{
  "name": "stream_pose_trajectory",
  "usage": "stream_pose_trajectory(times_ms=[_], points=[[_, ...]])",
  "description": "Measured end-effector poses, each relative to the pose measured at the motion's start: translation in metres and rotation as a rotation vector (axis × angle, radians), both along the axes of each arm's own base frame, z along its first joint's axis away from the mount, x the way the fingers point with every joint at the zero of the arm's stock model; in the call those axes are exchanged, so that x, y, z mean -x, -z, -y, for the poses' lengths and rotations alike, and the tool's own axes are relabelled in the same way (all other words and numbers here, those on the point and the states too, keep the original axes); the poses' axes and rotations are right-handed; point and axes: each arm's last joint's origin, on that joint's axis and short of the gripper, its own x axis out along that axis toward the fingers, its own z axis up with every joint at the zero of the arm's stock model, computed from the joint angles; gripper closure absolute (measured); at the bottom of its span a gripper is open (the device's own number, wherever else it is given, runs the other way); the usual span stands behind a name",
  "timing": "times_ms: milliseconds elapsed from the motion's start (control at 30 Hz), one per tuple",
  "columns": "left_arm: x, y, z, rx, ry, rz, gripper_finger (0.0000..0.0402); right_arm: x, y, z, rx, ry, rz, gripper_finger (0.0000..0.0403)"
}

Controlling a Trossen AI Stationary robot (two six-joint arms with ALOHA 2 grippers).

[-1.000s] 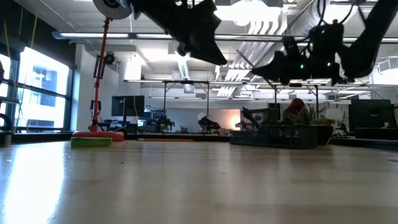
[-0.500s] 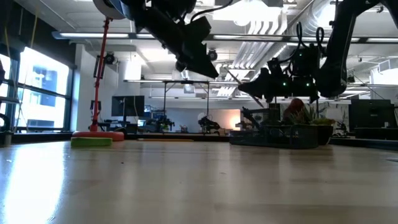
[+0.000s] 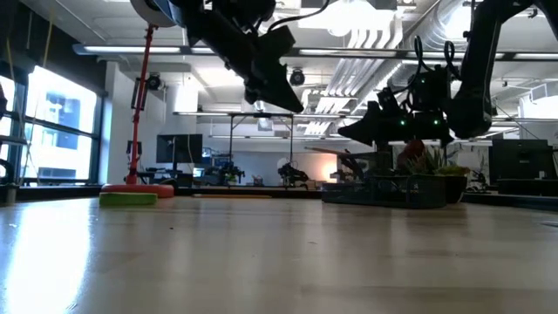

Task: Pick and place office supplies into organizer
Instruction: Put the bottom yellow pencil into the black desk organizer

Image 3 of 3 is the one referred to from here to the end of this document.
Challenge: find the black aluminium table frame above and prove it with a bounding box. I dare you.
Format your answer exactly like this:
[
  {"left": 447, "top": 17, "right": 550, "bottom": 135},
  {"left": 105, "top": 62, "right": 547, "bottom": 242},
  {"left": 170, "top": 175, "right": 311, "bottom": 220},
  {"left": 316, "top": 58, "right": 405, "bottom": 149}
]
[{"left": 0, "top": 184, "right": 558, "bottom": 211}]

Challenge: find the green sticky note pad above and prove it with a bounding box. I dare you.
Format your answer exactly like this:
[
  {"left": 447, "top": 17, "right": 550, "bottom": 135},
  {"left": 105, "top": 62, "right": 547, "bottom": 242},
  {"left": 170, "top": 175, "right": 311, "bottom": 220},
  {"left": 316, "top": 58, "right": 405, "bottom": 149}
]
[{"left": 99, "top": 192, "right": 159, "bottom": 208}]

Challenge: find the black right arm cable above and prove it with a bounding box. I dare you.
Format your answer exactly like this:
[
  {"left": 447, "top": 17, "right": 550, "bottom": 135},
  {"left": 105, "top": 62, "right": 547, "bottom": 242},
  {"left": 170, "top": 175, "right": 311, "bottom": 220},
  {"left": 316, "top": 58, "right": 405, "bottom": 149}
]
[{"left": 409, "top": 34, "right": 459, "bottom": 79}]

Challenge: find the silver ventilation duct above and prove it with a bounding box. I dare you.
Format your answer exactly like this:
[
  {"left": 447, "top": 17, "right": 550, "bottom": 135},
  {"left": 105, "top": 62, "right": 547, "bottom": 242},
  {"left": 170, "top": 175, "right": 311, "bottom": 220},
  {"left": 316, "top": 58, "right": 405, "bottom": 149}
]
[{"left": 385, "top": 0, "right": 480, "bottom": 91}]

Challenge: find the red desk lamp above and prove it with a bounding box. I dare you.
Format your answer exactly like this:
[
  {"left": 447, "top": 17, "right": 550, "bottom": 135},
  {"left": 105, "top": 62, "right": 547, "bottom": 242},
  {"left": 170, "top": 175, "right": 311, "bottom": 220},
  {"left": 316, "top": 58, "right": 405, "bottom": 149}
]
[{"left": 100, "top": 0, "right": 184, "bottom": 200}]

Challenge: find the potted succulent plant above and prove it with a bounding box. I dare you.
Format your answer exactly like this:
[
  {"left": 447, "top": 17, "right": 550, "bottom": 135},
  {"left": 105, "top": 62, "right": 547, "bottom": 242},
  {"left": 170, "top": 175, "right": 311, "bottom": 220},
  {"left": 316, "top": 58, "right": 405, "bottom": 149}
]
[{"left": 407, "top": 147, "right": 473, "bottom": 205}]

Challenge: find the black mesh desk organizer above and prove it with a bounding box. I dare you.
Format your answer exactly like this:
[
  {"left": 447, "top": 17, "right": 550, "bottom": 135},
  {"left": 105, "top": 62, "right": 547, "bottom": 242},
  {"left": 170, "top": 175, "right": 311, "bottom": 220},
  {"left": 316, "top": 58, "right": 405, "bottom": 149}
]
[{"left": 321, "top": 150, "right": 446, "bottom": 209}]

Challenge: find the large window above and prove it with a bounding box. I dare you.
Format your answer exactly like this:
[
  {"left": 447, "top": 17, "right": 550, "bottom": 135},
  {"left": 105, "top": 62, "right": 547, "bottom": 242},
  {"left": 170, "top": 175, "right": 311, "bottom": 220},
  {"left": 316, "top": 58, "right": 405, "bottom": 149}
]
[{"left": 0, "top": 65, "right": 104, "bottom": 184}]

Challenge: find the large black background monitor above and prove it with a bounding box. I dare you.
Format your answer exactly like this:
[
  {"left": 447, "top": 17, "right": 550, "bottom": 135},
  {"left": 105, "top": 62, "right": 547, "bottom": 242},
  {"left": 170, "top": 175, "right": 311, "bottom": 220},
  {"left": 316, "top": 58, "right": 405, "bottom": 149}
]
[{"left": 487, "top": 139, "right": 558, "bottom": 196}]

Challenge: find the black metal background frame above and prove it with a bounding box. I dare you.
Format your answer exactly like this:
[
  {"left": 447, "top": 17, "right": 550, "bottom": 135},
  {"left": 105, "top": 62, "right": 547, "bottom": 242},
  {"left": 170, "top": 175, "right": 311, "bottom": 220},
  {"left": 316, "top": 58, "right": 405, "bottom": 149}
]
[{"left": 228, "top": 112, "right": 296, "bottom": 188}]

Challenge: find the person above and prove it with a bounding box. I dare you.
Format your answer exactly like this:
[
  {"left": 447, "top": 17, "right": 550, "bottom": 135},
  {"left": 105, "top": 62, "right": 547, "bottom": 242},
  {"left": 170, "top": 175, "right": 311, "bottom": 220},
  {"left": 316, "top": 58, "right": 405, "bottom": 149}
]
[{"left": 396, "top": 139, "right": 426, "bottom": 169}]

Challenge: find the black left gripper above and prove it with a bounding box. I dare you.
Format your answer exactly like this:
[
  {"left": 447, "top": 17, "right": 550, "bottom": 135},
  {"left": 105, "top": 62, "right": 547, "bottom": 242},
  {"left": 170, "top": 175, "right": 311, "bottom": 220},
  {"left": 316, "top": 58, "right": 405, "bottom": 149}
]
[{"left": 187, "top": 8, "right": 305, "bottom": 113}]

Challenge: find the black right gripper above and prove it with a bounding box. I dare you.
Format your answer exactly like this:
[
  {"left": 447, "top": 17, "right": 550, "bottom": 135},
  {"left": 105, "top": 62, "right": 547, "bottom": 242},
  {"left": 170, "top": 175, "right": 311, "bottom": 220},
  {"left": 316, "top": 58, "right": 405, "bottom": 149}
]
[{"left": 337, "top": 65, "right": 454, "bottom": 147}]

